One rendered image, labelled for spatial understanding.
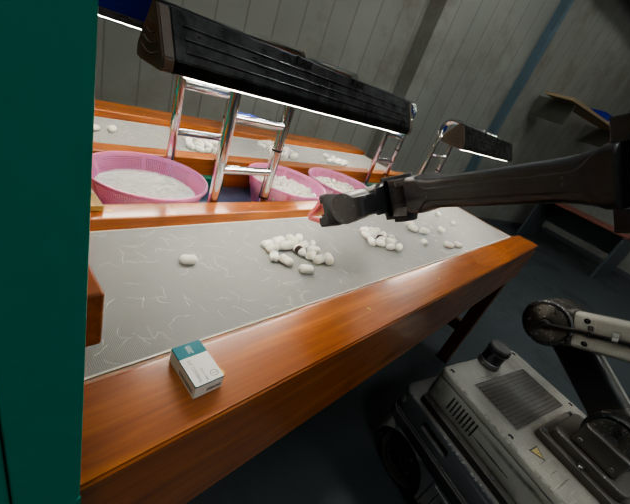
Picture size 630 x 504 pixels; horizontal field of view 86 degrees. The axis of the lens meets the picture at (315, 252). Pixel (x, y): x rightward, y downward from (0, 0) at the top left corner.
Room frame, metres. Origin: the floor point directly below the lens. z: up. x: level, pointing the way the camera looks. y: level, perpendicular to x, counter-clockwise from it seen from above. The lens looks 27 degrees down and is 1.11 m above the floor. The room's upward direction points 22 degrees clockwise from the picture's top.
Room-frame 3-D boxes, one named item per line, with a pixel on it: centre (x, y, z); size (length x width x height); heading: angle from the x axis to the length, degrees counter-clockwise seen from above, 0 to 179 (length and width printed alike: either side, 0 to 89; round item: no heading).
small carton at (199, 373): (0.27, 0.08, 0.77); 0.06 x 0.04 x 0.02; 54
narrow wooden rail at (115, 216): (1.12, -0.06, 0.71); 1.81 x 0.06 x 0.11; 144
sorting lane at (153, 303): (1.01, -0.20, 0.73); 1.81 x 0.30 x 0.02; 144
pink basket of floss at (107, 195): (0.72, 0.43, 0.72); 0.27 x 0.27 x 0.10
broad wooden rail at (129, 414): (0.89, -0.37, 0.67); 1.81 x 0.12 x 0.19; 144
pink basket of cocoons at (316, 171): (1.31, 0.01, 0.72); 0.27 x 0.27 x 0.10
